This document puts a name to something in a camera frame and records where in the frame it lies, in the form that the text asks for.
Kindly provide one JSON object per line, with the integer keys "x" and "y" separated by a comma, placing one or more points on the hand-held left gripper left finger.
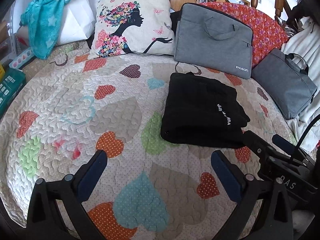
{"x": 92, "y": 172}

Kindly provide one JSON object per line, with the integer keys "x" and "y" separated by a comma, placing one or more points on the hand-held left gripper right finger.
{"x": 225, "y": 177}

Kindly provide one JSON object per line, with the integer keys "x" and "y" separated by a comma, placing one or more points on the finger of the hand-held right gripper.
{"x": 252, "y": 140}
{"x": 282, "y": 142}

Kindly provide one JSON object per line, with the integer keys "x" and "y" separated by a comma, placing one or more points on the black pants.
{"x": 200, "y": 110}

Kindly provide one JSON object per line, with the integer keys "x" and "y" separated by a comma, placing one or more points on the plain grey laptop bag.
{"x": 285, "y": 85}

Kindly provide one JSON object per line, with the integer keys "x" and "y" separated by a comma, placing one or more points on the heart patterned quilt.
{"x": 75, "y": 105}

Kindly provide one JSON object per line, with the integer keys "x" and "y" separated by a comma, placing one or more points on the grey laptop bag with logo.
{"x": 212, "y": 52}

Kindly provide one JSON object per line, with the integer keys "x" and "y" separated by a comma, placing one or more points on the white cloth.
{"x": 300, "y": 45}

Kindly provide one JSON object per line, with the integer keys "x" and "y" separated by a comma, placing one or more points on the red floral pillow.
{"x": 265, "y": 27}

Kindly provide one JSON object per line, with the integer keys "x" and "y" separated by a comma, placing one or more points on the green box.
{"x": 10, "y": 85}

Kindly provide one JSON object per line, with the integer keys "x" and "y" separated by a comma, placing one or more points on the dark cloth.
{"x": 302, "y": 12}

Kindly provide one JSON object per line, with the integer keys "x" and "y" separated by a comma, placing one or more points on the paint palette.
{"x": 21, "y": 58}

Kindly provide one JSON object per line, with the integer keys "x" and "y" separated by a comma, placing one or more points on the yellow box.
{"x": 2, "y": 72}

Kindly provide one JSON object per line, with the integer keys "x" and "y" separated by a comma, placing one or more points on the teal star towel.
{"x": 42, "y": 30}

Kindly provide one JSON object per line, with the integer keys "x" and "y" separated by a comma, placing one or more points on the printed figure cushion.
{"x": 150, "y": 25}

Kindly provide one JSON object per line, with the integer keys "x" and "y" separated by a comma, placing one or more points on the white pillow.
{"x": 75, "y": 17}

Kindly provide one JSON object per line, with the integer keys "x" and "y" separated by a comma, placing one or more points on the white metal rack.
{"x": 11, "y": 37}

